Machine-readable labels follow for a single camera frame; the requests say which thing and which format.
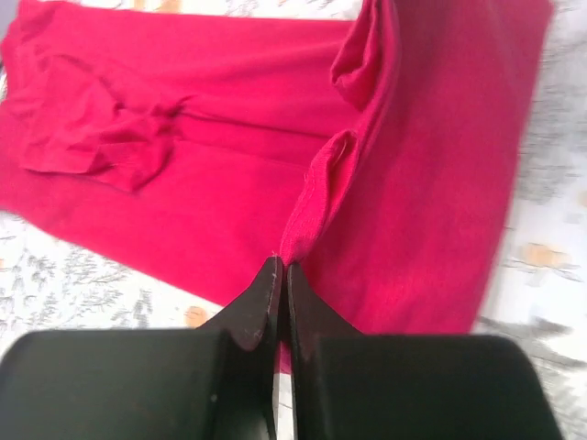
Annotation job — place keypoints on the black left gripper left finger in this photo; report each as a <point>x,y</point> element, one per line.
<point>211,382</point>

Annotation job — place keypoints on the magenta t shirt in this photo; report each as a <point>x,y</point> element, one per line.
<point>379,153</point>

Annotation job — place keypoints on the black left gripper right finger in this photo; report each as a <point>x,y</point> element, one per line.
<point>347,385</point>

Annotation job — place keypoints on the floral table mat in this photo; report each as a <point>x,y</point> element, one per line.
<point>537,294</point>

